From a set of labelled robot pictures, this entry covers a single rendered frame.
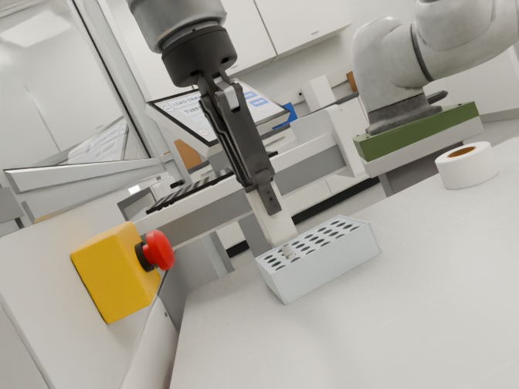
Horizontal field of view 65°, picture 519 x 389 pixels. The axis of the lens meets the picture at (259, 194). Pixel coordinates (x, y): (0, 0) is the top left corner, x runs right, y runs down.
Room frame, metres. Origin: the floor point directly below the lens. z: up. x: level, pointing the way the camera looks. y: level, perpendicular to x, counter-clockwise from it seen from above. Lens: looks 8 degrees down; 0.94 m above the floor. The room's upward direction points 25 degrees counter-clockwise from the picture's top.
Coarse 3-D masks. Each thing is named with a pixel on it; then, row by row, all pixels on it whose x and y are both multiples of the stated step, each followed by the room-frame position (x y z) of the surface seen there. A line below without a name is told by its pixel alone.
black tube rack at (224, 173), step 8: (216, 176) 0.69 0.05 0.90; (224, 176) 0.63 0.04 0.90; (192, 184) 0.76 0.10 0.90; (200, 184) 0.65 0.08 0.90; (208, 184) 0.63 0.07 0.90; (176, 192) 0.75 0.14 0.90; (184, 192) 0.66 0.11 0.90; (192, 192) 0.63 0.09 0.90; (160, 200) 0.74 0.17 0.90; (168, 200) 0.63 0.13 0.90; (176, 200) 0.63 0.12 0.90; (152, 208) 0.63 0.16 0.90; (160, 208) 0.64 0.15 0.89
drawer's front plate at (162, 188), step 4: (172, 176) 1.16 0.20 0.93; (164, 180) 0.98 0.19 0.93; (168, 180) 1.05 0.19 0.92; (172, 180) 1.12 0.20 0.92; (156, 184) 0.88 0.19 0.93; (160, 184) 0.88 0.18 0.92; (164, 184) 0.93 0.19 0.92; (168, 184) 1.01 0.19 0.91; (156, 188) 0.88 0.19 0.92; (160, 188) 0.88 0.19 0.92; (164, 188) 0.91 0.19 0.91; (168, 188) 0.98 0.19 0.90; (176, 188) 1.12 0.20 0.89; (156, 192) 0.88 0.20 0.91; (160, 192) 0.88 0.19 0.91; (164, 192) 0.88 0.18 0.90; (168, 192) 0.95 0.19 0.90; (172, 192) 1.01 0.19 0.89; (160, 196) 0.88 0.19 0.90; (164, 196) 0.88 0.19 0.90
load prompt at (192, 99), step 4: (188, 96) 1.62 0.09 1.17; (192, 96) 1.63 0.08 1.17; (196, 96) 1.64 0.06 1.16; (172, 100) 1.56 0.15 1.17; (176, 100) 1.57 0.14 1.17; (180, 100) 1.58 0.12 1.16; (184, 100) 1.59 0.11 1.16; (188, 100) 1.59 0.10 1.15; (192, 100) 1.60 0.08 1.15; (196, 100) 1.61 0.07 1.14; (172, 104) 1.54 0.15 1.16; (176, 104) 1.55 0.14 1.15; (180, 104) 1.55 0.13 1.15; (184, 104) 1.56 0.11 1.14; (188, 104) 1.57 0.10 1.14; (176, 108) 1.52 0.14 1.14
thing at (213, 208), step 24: (288, 144) 0.84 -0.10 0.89; (312, 144) 0.60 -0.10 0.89; (336, 144) 0.60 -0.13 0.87; (288, 168) 0.60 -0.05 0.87; (312, 168) 0.60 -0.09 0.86; (336, 168) 0.60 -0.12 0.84; (216, 192) 0.59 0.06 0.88; (240, 192) 0.59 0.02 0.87; (288, 192) 0.60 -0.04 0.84; (144, 216) 0.76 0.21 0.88; (168, 216) 0.59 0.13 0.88; (192, 216) 0.59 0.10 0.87; (216, 216) 0.59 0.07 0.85; (240, 216) 0.59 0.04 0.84; (144, 240) 0.58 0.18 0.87; (168, 240) 0.59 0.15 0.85; (192, 240) 0.59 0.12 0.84
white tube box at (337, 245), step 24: (336, 216) 0.52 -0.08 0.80; (312, 240) 0.48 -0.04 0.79; (336, 240) 0.43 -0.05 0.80; (360, 240) 0.43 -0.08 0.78; (264, 264) 0.47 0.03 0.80; (288, 264) 0.43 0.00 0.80; (312, 264) 0.42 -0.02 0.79; (336, 264) 0.43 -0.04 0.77; (360, 264) 0.43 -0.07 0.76; (288, 288) 0.42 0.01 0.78; (312, 288) 0.42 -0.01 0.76
